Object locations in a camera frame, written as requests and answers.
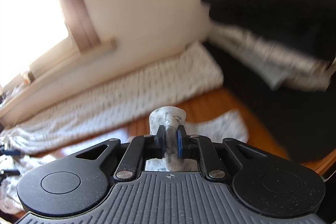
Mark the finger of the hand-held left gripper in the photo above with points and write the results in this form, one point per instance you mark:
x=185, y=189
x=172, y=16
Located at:
x=10, y=173
x=10, y=152

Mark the grey folded garment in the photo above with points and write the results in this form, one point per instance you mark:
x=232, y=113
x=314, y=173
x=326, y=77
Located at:
x=296, y=74

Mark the light patterned folded garment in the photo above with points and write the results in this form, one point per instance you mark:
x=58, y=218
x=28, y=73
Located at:
x=236, y=37

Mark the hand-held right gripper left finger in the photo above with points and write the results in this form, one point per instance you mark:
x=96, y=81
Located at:
x=160, y=140

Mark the black folded sweater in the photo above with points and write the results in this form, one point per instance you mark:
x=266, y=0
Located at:
x=275, y=8

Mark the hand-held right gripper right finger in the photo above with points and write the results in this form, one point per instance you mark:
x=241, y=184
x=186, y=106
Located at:
x=180, y=142

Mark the beige windowsill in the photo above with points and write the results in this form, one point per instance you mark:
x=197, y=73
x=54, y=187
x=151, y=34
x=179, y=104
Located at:
x=65, y=64

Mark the black folded garment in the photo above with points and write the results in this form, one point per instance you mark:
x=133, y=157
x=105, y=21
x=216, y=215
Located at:
x=262, y=113

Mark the wooden window jamb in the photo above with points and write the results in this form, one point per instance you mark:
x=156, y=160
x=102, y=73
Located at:
x=78, y=16

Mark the white checker-print pajama pants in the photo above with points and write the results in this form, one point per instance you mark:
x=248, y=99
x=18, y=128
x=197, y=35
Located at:
x=131, y=87

